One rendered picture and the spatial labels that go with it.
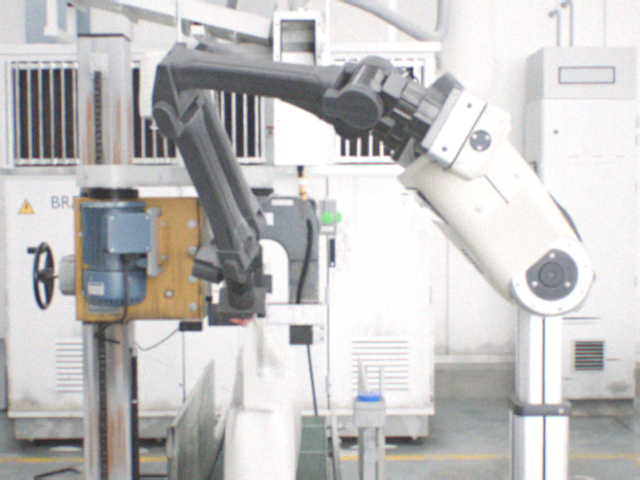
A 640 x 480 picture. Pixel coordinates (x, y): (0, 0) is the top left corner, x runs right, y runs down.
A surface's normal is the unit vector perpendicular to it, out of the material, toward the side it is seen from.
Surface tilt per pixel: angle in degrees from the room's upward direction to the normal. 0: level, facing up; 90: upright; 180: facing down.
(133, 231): 90
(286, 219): 90
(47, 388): 90
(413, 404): 90
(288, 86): 126
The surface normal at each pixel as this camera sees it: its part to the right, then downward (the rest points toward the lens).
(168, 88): -0.36, 0.66
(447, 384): 0.00, 0.05
